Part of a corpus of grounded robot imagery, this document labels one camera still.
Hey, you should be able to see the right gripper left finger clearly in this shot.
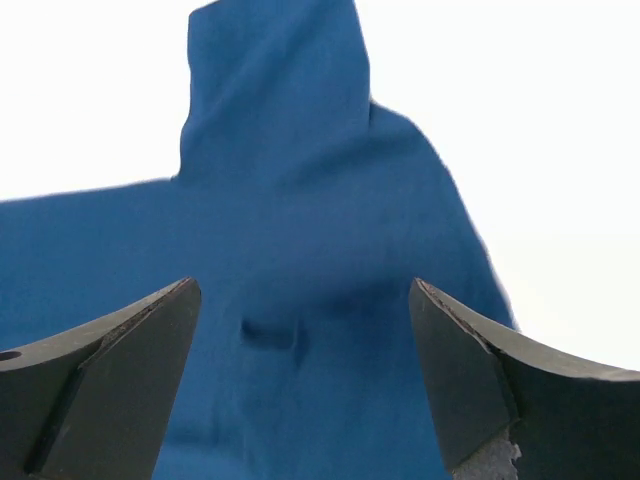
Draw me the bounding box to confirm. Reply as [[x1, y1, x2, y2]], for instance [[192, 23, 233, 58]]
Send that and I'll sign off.
[[1, 278, 201, 480]]

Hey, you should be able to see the blue t shirt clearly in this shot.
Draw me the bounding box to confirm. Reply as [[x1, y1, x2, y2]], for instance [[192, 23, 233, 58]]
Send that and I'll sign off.
[[1, 1, 511, 479]]

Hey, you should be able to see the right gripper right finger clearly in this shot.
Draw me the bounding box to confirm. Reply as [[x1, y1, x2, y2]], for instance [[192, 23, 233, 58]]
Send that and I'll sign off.
[[409, 280, 639, 480]]

